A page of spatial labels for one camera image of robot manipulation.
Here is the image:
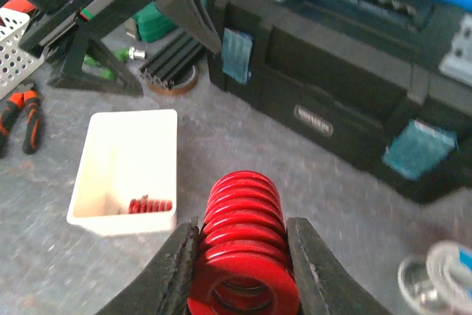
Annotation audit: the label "brown tape roll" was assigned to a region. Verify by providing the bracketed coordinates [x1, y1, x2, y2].
[147, 64, 199, 97]

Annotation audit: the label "white spring tray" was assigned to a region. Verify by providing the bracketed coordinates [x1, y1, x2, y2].
[66, 109, 178, 237]

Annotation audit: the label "black tool box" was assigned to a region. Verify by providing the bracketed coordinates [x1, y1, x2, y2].
[207, 0, 471, 204]

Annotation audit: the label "red spring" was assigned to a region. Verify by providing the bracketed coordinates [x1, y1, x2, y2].
[187, 170, 299, 314]
[128, 195, 173, 214]

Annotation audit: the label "orange black pliers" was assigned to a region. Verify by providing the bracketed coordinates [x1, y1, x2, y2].
[0, 80, 45, 159]

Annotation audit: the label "black battery holder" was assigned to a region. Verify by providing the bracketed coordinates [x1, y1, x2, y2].
[139, 29, 205, 87]

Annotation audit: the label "green plastic case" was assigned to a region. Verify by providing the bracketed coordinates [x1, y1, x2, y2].
[132, 3, 178, 43]

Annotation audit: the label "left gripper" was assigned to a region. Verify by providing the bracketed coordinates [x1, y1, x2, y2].
[1, 0, 221, 97]

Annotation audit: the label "white perforated basket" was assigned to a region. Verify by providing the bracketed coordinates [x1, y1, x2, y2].
[0, 7, 44, 100]

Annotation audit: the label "green toy drill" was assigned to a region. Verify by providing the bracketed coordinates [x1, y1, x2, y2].
[83, 47, 147, 80]

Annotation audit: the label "solder wire spool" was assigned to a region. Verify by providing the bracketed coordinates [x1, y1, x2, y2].
[398, 240, 471, 314]

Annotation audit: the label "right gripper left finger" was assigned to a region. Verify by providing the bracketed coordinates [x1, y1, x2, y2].
[97, 217, 199, 315]

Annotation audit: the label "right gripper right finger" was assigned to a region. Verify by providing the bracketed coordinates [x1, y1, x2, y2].
[287, 217, 390, 315]

